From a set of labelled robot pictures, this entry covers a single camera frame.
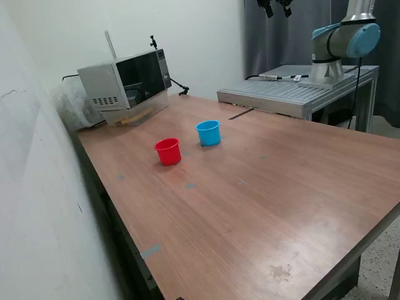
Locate thin white rod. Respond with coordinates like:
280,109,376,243
104,29,118,60

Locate thin black power cable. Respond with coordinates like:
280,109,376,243
348,56,363,131

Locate thin dark metal strip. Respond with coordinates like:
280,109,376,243
228,107,254,121

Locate blue plastic cup bin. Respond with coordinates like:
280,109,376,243
194,119,221,147

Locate grey metal edge bracket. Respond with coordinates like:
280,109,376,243
134,251,157,291

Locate silver microwave oven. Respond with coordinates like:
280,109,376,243
77,48,173,112

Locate aluminium slotted robot stand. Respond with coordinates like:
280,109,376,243
217,64,380,132

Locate clear plastic bag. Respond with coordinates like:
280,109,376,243
51,77,106,132

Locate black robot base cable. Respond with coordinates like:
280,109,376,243
244,73,310,83

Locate long grey-blue tape strip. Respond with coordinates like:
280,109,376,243
140,244,162,260

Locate wooden sticks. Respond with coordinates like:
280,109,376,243
114,107,154,126

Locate aluminium robot mounting plate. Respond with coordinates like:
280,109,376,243
297,74,357,90

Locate dark grey curtain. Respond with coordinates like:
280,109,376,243
242,0,400,129

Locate red plastic cup bin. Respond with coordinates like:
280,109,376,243
154,137,183,166

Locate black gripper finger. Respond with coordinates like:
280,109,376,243
256,0,275,19
277,0,293,18

